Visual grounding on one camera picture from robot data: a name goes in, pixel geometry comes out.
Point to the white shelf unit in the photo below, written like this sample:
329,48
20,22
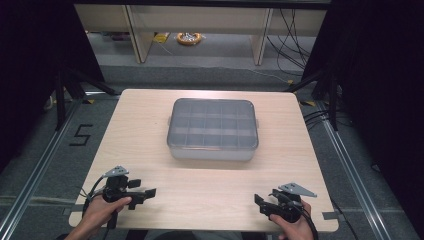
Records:
200,23

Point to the grey tape strip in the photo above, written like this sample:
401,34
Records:
330,215

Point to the person's right hand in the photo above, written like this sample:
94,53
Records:
295,228

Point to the person's left hand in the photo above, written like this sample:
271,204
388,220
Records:
100,210

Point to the black metal stand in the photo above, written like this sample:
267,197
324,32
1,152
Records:
68,90
328,90

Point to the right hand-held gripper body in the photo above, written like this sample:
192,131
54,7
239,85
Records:
288,205

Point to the yellow packet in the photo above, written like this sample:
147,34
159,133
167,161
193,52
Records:
161,37

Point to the clear plastic compartment box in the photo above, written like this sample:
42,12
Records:
213,128

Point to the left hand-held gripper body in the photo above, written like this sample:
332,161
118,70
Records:
115,191

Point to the black curtain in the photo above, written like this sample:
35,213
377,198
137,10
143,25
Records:
383,100
30,66

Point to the aluminium floor rail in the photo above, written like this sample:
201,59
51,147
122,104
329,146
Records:
30,186
353,173

